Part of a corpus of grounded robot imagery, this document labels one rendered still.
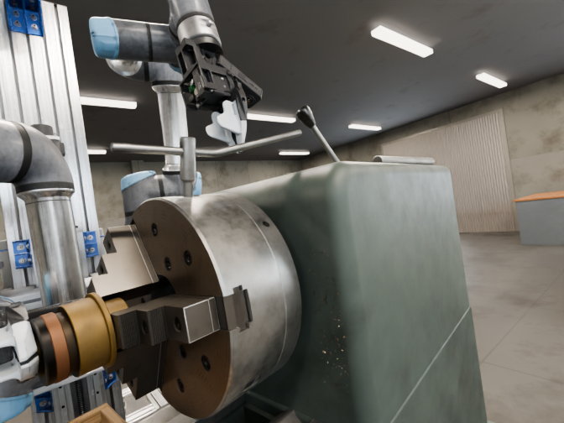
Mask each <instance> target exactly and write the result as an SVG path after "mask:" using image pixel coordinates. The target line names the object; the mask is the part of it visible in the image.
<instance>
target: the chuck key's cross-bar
mask: <svg viewBox="0 0 564 423"><path fill-rule="evenodd" d="M301 134H302V132H301V130H295V131H292V132H288V133H282V134H278V135H274V136H270V137H267V138H261V139H257V140H253V141H249V142H246V143H242V144H236V145H232V146H228V147H225V148H221V149H196V157H209V158H215V157H220V156H223V155H227V154H232V153H236V152H239V151H243V150H246V149H252V148H256V147H258V146H262V145H265V144H271V143H275V142H279V141H282V140H285V139H288V138H294V137H298V136H301ZM110 149H111V151H112V152H113V153H127V154H160V155H176V156H181V155H182V154H183V153H184V150H183V149H182V148H180V147H168V146H156V145H144V144H120V143H111V145H110Z"/></svg>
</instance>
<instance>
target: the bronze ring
mask: <svg viewBox="0 0 564 423"><path fill-rule="evenodd" d="M126 308H128V304H127V303H126V302H125V301H124V300H123V299H121V298H119V297H118V298H115V299H111V300H107V301H103V299H102V298H101V296H100V295H98V294H97V293H94V292H92V293H90V294H87V295H86V296H85V298H84V299H82V300H78V301H74V302H71V303H69V304H65V305H61V306H59V308H58V310H57V313H56V314H55V313H53V312H50V313H47V314H44V315H41V316H39V317H36V318H34V319H31V320H30V325H31V327H32V331H33V334H34V340H35V342H36V346H37V353H38V355H39V370H38V375H39V379H40V381H41V383H42V384H43V385H44V386H46V387H47V386H50V385H52V384H57V383H59V382H60V381H62V380H65V379H68V378H69V376H70V374H71V373H72V375H73V376H74V377H76V378H79V377H80V376H82V375H84V374H86V373H90V372H91V371H93V370H95V369H97V368H100V367H104V368H109V367H111V366H112V365H113V364H114V363H115V361H116V358H117V351H118V349H119V348H118V347H117V338H116V333H115V329H114V325H113V322H112V318H111V315H110V313H113V312H116V311H120V310H123V309H126ZM37 353H36V354H37Z"/></svg>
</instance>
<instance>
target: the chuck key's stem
mask: <svg viewBox="0 0 564 423"><path fill-rule="evenodd" d="M180 148H182V149H183V150H184V153H183V154H182V155H181V156H180V180H181V181H182V182H183V196H182V197H194V196H193V182H194V181H195V180H196V139H195V138H193V137H180Z"/></svg>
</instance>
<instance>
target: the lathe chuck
mask: <svg viewBox="0 0 564 423"><path fill-rule="evenodd" d="M194 196H199V197H193V198H188V197H178V196H168V197H155V198H150V199H148V200H146V201H144V202H143V203H142V204H140V205H139V206H138V208H137V209H136V210H135V212H134V213H133V215H132V217H133V220H134V222H135V224H136V227H137V229H138V232H139V234H140V236H141V238H142V240H143V242H144V246H145V247H146V250H147V252H148V254H149V257H150V259H151V262H152V264H153V266H154V269H155V271H156V274H158V275H160V274H161V275H163V276H165V277H166V278H167V279H168V280H169V282H170V286H167V287H166V288H165V289H162V290H154V291H153V292H152V294H149V295H144V296H140V297H138V298H135V299H131V300H126V301H125V302H126V303H127V304H128V307H131V306H136V305H139V304H142V303H144V302H147V301H151V300H155V299H158V298H160V297H164V296H167V295H173V294H182V295H211V296H227V295H231V294H233V290H232V288H233V287H236V286H239V289H240V290H243V294H244V299H245V304H246V309H247V313H248V321H247V322H245V324H246V328H244V329H242V330H241V331H240V328H239V327H234V328H233V329H231V330H229V331H228V330H224V329H220V330H218V331H216V332H213V333H212V334H209V335H207V336H205V337H203V338H201V339H198V340H196V341H194V342H192V343H190V344H188V343H184V342H179V341H176V340H172V339H168V340H167V348H166V356H165V364H164V379H163V387H162V396H163V397H164V398H165V399H166V401H167V402H168V403H169V404H170V405H171V406H172V407H174V408H175V409H176V410H177V411H179V412H180V413H181V414H183V415H186V416H188V417H190V418H192V419H197V420H205V419H207V418H210V417H212V416H214V415H215V414H216V413H217V412H219V411H220V410H222V409H223V408H225V407H226V406H228V405H230V404H231V403H232V402H233V401H234V400H236V399H238V398H239V397H240V396H242V395H243V394H245V393H246V392H248V391H249V390H250V389H252V388H253V387H254V386H256V385H257V384H259V383H261V382H262V381H263V380H265V379H266V378H267V377H268V376H269V375H270V374H271V373H272V371H273V370H274V368H275V366H276V364H277V362H278V361H279V357H280V354H281V352H282V348H283V344H284V339H285V298H284V292H283V288H282V284H281V280H280V276H279V271H278V269H277V266H276V263H275V261H274V257H273V255H272V253H271V251H270V249H269V246H268V244H267V243H266V241H265V239H264V236H263V235H262V233H261V232H260V231H259V229H258V227H257V226H256V225H255V223H254V222H253V220H252V219H251V218H250V217H249V216H248V214H247V213H246V212H245V211H244V210H242V209H241V208H240V207H239V206H238V205H236V204H235V203H233V202H232V201H230V200H228V199H227V198H225V197H222V196H218V195H212V194H206V195H194ZM257 375H259V378H258V380H257V381H256V382H255V383H254V384H253V385H252V386H251V387H250V388H249V389H247V390H246V391H244V392H243V393H241V394H239V393H240V392H241V390H242V389H243V387H244V386H245V385H246V384H247V383H248V382H249V381H250V380H251V379H253V378H254V377H255V376H257Z"/></svg>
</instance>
